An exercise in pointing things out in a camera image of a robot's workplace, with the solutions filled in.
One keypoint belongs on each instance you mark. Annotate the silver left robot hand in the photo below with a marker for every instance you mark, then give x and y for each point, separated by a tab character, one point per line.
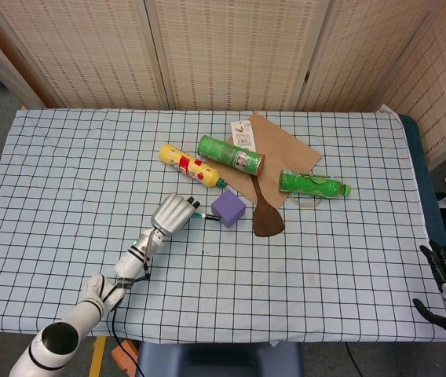
172	216

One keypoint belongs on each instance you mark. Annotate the green and black marker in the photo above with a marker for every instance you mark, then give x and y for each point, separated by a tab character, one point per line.
211	217

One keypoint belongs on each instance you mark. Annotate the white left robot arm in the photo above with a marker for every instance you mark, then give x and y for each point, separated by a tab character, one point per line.
89	302

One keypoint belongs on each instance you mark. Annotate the yellow bottle red label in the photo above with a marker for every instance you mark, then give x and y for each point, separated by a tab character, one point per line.
187	165

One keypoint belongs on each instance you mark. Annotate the purple foam cube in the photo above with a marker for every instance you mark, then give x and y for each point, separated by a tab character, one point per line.
229	210

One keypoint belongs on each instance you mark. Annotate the green cylindrical snack can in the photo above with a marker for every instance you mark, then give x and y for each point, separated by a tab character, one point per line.
223	151

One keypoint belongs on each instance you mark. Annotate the dark wooden spatula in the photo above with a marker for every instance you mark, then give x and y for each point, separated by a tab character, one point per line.
266	224

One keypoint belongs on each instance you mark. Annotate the white paper tag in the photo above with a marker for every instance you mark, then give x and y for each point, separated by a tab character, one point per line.
242	133

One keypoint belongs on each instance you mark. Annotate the white black checked tablecloth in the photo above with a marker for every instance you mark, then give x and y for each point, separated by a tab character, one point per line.
70	176

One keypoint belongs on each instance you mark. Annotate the brown paper bag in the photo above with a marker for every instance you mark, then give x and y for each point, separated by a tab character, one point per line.
282	145

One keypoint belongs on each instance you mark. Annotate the green lime drink bottle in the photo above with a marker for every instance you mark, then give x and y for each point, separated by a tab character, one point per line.
305	182

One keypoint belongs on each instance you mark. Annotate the orange object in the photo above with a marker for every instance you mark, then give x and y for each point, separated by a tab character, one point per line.
123	355

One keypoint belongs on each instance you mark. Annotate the woven folding screen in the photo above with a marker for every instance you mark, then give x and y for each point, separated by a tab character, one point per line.
227	51

